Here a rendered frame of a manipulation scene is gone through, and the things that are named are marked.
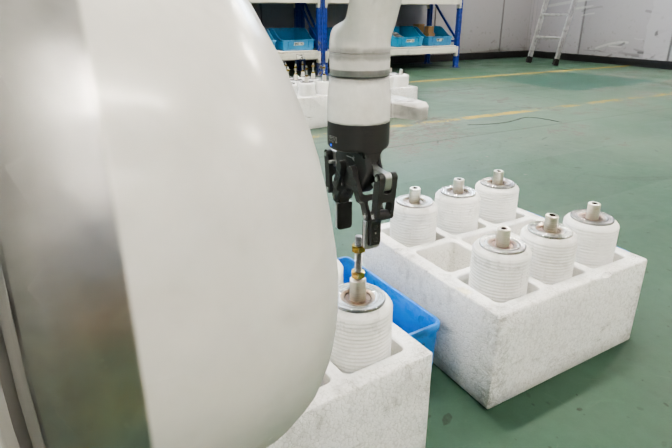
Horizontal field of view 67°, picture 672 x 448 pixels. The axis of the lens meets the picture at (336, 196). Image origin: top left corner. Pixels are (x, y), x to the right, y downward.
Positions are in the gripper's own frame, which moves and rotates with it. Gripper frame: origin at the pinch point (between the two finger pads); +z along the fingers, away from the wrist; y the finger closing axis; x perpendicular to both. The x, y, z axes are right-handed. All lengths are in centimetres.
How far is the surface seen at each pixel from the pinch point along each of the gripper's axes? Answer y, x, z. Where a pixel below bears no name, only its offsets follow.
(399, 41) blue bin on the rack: -432, 312, 3
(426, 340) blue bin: -4.9, 17.1, 26.1
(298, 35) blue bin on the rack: -473, 207, -4
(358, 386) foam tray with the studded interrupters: 7.8, -4.1, 17.6
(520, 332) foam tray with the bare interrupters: 4.9, 27.9, 22.0
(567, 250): 1.6, 41.0, 12.0
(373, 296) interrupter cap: 1.1, 2.2, 10.1
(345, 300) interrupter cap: 0.1, -1.6, 10.2
